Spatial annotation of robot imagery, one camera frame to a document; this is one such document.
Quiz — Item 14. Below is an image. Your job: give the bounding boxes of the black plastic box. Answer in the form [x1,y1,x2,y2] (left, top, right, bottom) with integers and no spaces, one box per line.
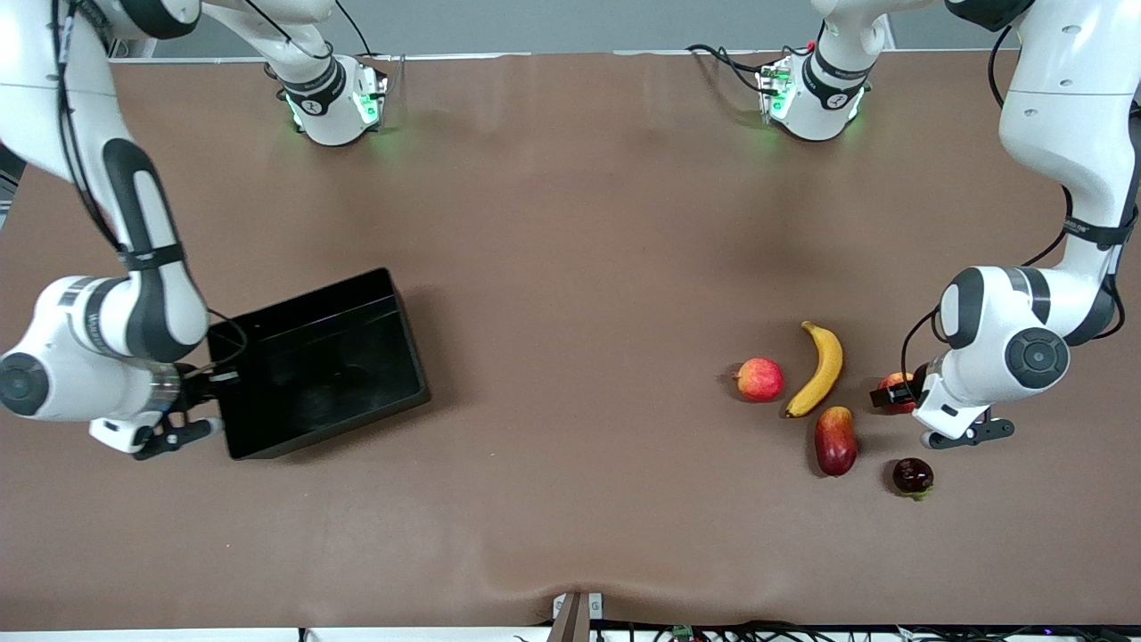
[207,267,432,461]

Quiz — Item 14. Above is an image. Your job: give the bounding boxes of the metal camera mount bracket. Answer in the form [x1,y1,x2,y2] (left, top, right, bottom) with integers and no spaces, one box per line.
[551,590,605,642]

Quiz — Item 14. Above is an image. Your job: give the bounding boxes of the red yellow apple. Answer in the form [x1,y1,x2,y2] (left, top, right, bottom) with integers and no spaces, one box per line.
[878,372,921,416]

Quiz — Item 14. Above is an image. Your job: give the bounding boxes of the red yellow mango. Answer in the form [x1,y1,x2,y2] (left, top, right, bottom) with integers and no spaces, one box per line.
[814,406,858,477]

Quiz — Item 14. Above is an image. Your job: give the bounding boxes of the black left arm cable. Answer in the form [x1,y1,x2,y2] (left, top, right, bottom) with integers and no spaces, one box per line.
[900,22,1129,393]

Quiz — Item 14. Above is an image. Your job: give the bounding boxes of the yellow banana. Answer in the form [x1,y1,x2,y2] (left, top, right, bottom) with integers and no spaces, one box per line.
[784,321,844,418]

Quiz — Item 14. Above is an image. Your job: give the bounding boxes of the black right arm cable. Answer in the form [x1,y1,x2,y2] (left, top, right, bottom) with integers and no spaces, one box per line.
[49,0,126,255]

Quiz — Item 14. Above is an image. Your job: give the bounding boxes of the red apple left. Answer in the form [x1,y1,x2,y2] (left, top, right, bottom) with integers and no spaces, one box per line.
[733,358,785,404]

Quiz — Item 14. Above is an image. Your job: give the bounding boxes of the black power cable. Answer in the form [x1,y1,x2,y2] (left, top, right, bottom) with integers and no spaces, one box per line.
[334,0,380,59]
[685,43,817,95]

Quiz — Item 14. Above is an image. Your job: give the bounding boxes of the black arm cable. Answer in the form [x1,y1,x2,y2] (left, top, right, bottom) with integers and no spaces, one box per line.
[900,22,1129,393]
[49,0,126,255]

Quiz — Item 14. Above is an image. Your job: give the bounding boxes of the brown table cover mat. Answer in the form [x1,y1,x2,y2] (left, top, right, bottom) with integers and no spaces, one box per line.
[0,52,1141,630]

